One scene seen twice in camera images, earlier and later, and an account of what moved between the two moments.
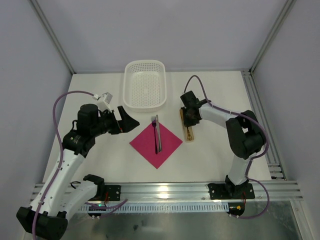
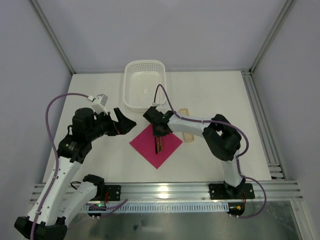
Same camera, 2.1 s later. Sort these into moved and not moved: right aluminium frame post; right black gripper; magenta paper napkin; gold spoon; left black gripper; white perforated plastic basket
Moved: right black gripper; gold spoon
Not moved: white perforated plastic basket; magenta paper napkin; left black gripper; right aluminium frame post
